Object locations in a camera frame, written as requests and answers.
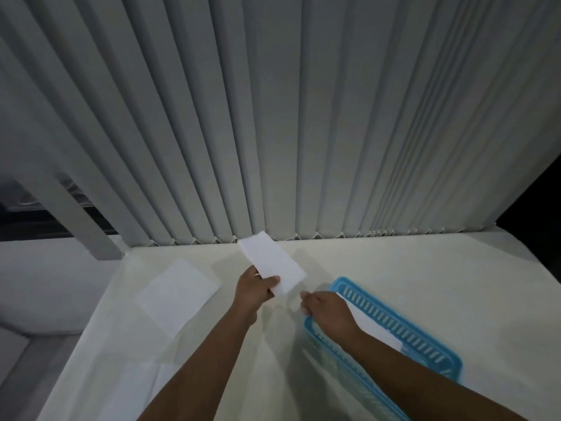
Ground person's right hand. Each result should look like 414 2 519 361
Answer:
300 291 363 340

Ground person's left hand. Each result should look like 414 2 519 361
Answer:
233 265 281 315

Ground white paper sheet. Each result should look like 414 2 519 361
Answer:
238 231 307 297
135 259 221 338

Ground person's right forearm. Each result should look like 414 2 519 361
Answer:
344 328 537 421

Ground person's left forearm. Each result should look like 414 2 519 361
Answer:
136 301 258 421

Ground white tablecloth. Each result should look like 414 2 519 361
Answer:
37 228 561 421

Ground white paper in basket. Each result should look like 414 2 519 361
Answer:
351 309 404 352

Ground white flat paper sheet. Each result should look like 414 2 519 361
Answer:
135 259 221 338

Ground blue plastic basket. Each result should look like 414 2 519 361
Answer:
304 276 463 421

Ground grey vertical window blinds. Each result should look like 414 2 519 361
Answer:
0 0 561 262

